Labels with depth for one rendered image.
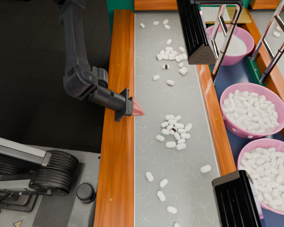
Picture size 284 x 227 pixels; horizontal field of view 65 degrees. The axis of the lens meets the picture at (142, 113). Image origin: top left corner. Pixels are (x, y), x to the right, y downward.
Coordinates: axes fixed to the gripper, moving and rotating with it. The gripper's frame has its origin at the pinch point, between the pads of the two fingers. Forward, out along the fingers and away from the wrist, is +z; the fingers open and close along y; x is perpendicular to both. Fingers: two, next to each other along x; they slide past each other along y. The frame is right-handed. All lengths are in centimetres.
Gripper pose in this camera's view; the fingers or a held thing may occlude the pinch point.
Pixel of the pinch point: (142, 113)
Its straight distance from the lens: 78.5
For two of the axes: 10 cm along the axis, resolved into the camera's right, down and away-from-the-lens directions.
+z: 7.7, 3.4, 5.4
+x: -6.3, 4.4, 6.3
